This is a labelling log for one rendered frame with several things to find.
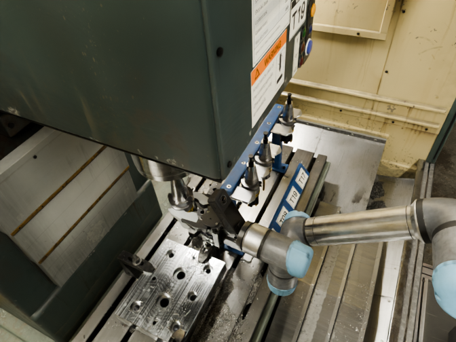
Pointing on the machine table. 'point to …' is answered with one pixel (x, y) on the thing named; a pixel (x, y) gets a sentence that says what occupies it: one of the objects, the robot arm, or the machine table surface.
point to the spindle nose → (157, 170)
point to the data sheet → (267, 24)
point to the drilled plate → (143, 287)
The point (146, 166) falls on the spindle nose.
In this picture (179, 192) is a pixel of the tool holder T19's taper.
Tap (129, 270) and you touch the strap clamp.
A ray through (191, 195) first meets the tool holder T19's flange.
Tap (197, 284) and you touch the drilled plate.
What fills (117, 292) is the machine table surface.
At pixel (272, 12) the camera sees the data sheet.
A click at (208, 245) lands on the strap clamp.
